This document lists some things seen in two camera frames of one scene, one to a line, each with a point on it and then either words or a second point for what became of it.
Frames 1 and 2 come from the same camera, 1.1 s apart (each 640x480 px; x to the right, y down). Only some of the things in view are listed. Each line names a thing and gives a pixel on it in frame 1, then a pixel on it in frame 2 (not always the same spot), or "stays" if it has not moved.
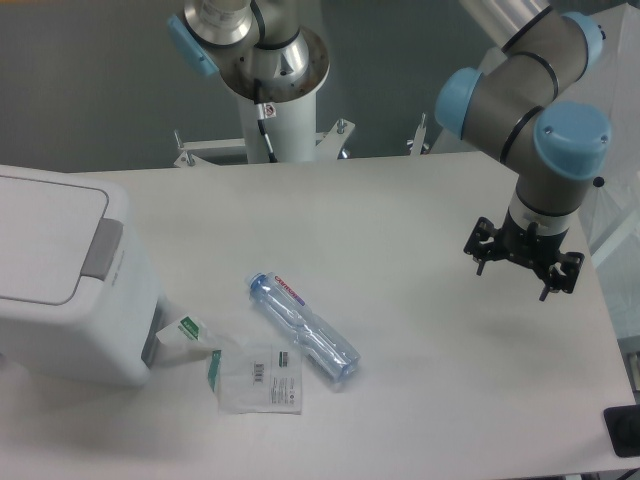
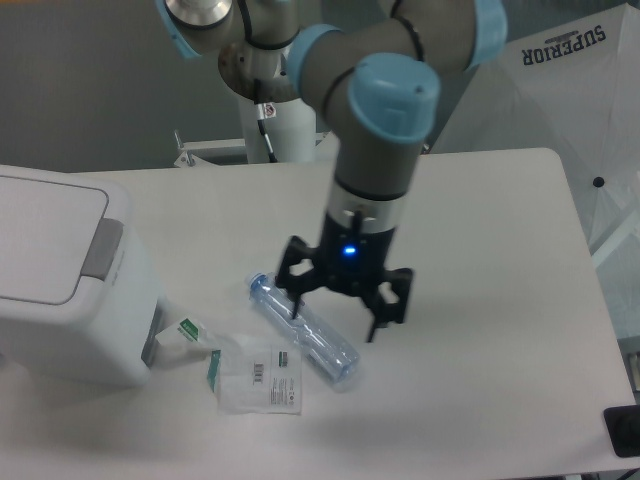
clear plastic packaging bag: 257,379 stays
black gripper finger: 480,242 -> 298,285
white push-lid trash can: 80,293 stays
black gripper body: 528,246 -> 349,259
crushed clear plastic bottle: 332,354 stays
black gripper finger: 564,275 -> 393,312
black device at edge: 623,425 stays
